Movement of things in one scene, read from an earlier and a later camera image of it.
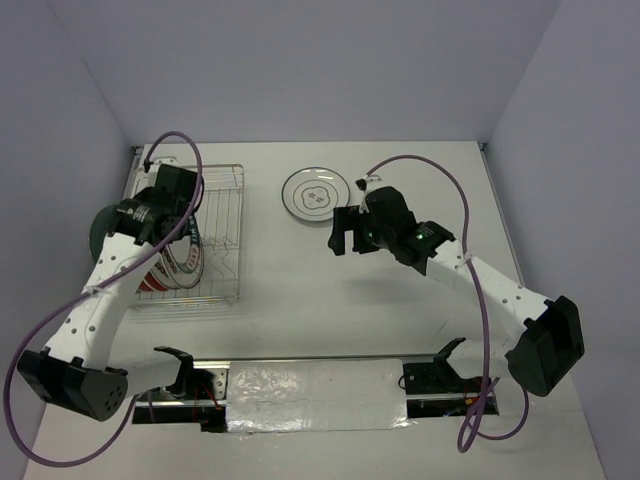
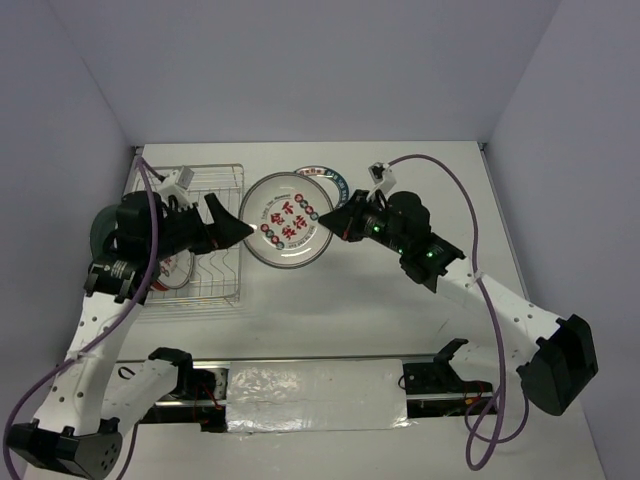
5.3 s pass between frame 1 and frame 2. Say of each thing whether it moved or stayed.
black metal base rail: stayed
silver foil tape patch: stayed
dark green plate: stayed
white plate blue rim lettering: moved
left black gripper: moved
